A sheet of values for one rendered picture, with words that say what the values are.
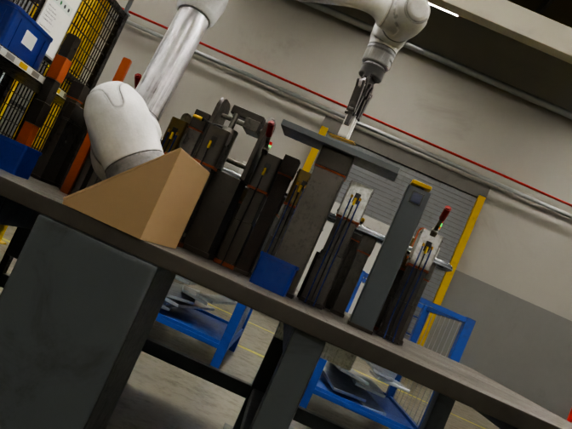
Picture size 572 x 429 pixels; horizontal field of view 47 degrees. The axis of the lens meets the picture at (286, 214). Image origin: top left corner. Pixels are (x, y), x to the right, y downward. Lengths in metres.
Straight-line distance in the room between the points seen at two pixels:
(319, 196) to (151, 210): 0.60
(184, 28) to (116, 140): 0.54
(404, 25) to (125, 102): 0.78
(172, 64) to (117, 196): 0.58
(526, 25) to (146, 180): 4.76
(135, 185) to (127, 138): 0.16
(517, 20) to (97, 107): 4.65
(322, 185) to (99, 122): 0.66
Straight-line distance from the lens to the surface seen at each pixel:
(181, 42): 2.04
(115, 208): 1.55
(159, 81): 1.97
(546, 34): 5.99
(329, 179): 1.94
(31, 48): 2.36
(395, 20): 1.92
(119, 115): 1.67
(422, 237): 2.10
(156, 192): 1.52
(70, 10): 2.88
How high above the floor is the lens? 0.78
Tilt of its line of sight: 4 degrees up
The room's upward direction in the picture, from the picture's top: 24 degrees clockwise
